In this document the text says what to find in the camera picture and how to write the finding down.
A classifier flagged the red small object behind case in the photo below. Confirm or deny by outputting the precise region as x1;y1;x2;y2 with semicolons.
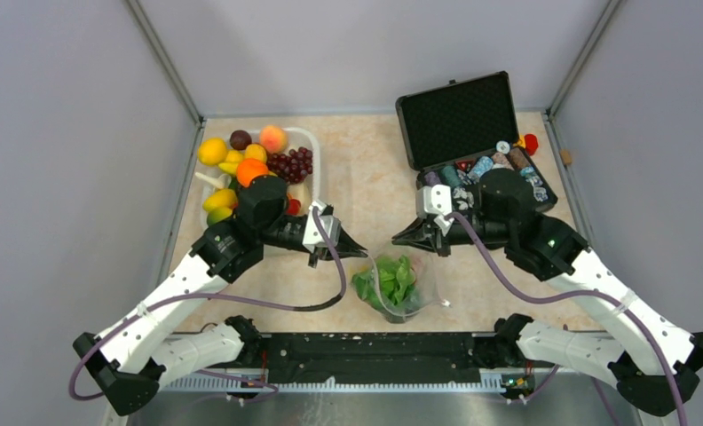
514;133;539;156

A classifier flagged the green lettuce leaf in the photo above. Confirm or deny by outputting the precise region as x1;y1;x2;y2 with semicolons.
351;255;425;323

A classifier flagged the large orange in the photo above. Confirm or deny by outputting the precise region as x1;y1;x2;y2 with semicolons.
235;158;270;187

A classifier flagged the black poker chip case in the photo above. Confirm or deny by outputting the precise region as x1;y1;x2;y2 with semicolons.
395;71;558;212

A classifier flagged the dark plum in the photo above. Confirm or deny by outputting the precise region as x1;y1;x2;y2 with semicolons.
229;130;252;151

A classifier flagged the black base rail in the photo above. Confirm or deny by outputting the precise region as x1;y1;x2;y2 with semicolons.
233;330;556;386

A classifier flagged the clear zip top bag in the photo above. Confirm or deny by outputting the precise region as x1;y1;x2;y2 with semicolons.
351;243;451;324

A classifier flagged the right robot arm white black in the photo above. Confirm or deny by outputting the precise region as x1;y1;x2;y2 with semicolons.
392;167;703;424

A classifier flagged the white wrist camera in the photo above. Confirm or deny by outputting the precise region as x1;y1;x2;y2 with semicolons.
302;200;340;253
415;184;454;236

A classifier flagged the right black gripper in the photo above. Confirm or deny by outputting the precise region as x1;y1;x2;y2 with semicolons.
392;208;512;257

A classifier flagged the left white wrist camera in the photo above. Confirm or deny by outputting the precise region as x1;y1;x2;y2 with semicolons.
302;200;340;253

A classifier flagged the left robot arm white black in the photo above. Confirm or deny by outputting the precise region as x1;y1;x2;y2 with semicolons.
73;175;367;416

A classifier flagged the peach at back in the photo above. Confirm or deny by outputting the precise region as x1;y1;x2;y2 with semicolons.
258;125;288;154

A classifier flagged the strawberry cluster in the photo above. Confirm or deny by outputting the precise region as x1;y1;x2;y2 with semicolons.
286;197;302;217

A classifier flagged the yellow lemon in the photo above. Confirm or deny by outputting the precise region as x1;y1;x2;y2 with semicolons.
196;138;229;167

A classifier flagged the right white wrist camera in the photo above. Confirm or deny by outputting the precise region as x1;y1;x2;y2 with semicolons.
415;184;454;236

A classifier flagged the dark grapes bunch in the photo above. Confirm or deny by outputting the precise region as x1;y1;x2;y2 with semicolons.
267;147;314;185

